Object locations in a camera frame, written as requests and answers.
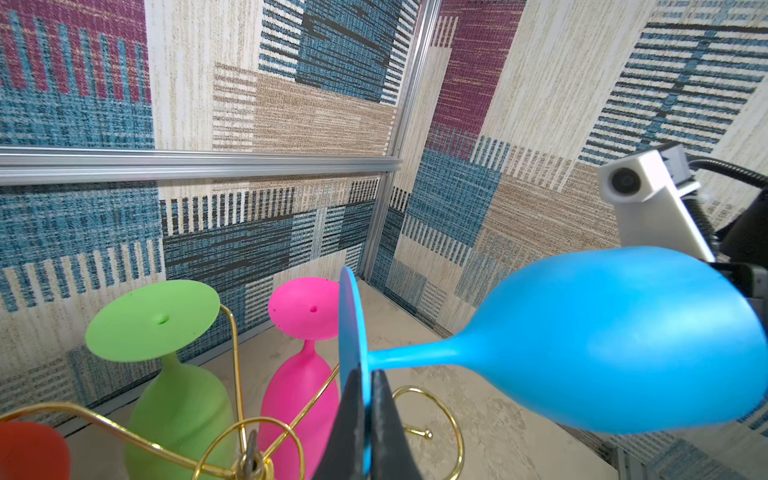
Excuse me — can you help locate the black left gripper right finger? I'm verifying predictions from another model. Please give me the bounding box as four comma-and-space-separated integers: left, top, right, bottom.
370, 370, 422, 480

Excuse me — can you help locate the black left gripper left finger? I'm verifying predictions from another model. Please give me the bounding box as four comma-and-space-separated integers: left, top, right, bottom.
312, 368, 365, 480

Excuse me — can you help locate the blue wine glass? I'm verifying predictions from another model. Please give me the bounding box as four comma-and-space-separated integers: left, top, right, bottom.
338, 247, 767, 473

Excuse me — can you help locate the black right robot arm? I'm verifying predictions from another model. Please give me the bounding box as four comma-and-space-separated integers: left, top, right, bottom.
720, 188, 768, 268

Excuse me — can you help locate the pink wine glass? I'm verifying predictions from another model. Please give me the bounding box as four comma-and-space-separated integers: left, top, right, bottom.
260, 277, 339, 479

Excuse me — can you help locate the back green wine glass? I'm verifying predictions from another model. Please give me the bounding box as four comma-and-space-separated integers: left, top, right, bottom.
85, 280, 235, 461

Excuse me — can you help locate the red wine glass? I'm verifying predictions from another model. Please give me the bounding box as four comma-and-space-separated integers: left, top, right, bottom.
1, 421, 71, 480

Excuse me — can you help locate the gold wire glass rack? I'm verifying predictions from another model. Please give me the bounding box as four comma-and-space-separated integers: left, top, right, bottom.
0, 304, 466, 480

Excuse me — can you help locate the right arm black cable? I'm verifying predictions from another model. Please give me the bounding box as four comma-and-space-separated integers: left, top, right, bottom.
686, 157, 768, 190

